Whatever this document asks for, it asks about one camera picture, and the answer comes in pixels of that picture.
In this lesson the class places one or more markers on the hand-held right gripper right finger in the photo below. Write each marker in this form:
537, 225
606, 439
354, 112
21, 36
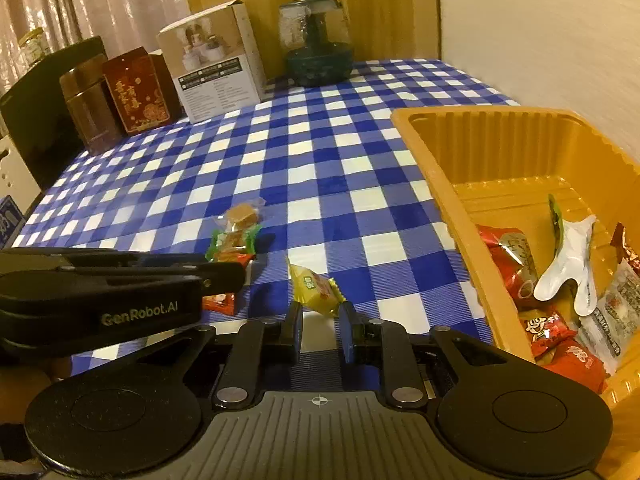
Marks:
347, 335

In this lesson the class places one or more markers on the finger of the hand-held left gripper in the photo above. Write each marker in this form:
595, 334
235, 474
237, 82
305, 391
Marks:
222, 277

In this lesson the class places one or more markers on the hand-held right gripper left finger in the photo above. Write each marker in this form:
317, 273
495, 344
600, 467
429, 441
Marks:
296, 332

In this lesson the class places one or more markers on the small red candy packet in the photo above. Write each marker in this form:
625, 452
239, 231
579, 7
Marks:
220, 304

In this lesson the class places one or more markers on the yellow green snack packet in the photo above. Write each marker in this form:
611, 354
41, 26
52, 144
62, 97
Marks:
315, 290

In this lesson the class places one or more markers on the red flower print snack packet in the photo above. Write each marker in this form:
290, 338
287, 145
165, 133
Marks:
510, 260

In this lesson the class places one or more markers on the orange plastic tray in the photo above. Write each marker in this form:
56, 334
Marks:
450, 160

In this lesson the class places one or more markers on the long green white snack bag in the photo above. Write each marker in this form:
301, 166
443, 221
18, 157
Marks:
570, 270

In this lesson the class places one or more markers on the dark red brown snack packet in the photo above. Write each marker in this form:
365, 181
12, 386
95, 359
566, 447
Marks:
627, 252

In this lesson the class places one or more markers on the green-edged candy packet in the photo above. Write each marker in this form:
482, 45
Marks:
232, 242

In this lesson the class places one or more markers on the caramel candy in clear wrapper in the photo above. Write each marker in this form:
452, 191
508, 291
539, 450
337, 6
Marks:
242, 215

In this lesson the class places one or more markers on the white perforated furniture panel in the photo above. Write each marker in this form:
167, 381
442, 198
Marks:
15, 175

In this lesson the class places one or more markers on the blue checked tablecloth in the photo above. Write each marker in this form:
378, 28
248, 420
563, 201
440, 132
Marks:
325, 150

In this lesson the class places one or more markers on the black chair back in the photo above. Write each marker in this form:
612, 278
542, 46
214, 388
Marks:
40, 115

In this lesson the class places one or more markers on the dark brown cylinder tin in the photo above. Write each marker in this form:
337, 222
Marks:
90, 105

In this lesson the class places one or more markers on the red printed box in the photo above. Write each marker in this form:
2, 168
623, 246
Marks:
137, 92

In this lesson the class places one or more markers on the white product box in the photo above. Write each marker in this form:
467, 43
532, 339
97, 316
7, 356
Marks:
215, 65

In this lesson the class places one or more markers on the plain red snack packet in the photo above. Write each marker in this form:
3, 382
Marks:
575, 366

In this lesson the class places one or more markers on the glass jar with dark base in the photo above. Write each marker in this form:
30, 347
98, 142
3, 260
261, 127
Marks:
316, 45

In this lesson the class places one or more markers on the clear white snack packet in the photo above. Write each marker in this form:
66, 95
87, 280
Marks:
612, 315

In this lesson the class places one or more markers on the small glass jar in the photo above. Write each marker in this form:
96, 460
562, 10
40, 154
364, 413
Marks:
34, 47

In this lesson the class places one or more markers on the sheer curtain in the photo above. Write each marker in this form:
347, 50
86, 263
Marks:
100, 0

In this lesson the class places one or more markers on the yellow wooden panel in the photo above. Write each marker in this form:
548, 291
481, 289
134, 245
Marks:
390, 10

